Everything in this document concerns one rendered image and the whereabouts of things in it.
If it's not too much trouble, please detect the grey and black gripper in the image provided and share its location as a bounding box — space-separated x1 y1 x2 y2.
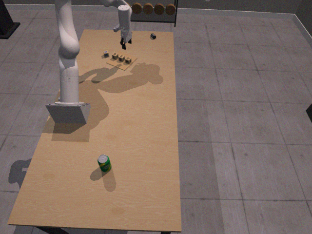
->
120 28 132 50

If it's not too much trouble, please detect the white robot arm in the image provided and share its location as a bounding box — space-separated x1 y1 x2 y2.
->
55 0 132 105

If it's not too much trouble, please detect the green drink can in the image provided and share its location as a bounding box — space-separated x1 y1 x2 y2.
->
97 155 112 172

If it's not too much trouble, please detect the tan mat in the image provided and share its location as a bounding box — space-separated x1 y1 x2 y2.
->
106 51 137 70

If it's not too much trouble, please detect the tan block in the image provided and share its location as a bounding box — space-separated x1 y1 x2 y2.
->
118 55 125 62
125 57 132 64
103 50 109 57
112 52 118 59

